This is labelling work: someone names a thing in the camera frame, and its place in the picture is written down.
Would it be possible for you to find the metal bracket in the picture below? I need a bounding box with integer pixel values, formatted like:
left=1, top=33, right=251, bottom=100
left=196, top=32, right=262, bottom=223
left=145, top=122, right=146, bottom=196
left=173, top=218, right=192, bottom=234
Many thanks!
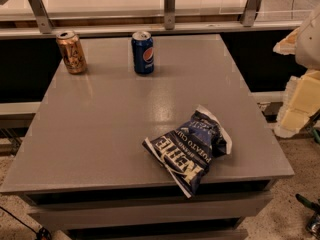
left=164, top=0, right=175, bottom=30
left=240, top=0, right=262, bottom=27
left=28, top=0, right=52, bottom=34

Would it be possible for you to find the green tool on floor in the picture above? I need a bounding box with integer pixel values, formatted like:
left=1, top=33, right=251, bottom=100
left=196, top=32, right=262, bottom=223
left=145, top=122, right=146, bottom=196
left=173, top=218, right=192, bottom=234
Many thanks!
left=295, top=193, right=320, bottom=239

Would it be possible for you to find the black floor cable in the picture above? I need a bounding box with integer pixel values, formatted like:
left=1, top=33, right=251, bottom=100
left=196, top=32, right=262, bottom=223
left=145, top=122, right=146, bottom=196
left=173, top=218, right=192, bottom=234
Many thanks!
left=0, top=205, right=53, bottom=240

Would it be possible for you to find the blue pepsi can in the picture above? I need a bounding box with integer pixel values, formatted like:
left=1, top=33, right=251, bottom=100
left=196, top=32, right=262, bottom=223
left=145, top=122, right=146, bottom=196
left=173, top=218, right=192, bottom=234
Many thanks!
left=131, top=31, right=154, bottom=74

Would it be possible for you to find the right metal bracket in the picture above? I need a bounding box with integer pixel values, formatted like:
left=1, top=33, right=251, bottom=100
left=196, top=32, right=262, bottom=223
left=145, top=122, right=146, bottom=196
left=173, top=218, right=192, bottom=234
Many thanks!
left=240, top=0, right=262, bottom=27

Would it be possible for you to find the left metal bracket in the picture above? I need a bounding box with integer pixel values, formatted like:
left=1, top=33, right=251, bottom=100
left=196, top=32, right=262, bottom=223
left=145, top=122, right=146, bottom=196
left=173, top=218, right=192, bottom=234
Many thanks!
left=28, top=0, right=52, bottom=34

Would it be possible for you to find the blue kettle chip bag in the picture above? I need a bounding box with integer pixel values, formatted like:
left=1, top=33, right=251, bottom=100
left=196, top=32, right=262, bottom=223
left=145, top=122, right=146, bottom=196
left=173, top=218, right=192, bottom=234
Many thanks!
left=142, top=105, right=232, bottom=198

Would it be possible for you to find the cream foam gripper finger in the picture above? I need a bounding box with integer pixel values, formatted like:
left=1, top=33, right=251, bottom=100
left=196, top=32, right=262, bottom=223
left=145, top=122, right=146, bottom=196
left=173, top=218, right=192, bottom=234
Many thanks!
left=273, top=28, right=299, bottom=55
left=274, top=69, right=320, bottom=138

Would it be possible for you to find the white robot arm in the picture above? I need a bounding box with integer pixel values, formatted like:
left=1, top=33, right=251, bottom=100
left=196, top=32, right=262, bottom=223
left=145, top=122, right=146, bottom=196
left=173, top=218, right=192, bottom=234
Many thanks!
left=273, top=5, right=320, bottom=138

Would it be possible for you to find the gold soda can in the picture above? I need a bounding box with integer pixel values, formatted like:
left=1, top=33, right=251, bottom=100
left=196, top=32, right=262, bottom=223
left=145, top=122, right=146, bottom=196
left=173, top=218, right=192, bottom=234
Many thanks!
left=56, top=30, right=87, bottom=74

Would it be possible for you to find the middle metal bracket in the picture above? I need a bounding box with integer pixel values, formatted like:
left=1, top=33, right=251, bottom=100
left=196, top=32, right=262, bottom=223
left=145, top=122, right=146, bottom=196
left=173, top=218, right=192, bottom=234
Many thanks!
left=164, top=0, right=175, bottom=30

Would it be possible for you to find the grey upper drawer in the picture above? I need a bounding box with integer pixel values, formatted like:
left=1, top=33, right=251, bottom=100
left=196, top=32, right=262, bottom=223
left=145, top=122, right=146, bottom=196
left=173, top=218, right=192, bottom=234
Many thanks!
left=29, top=191, right=272, bottom=230

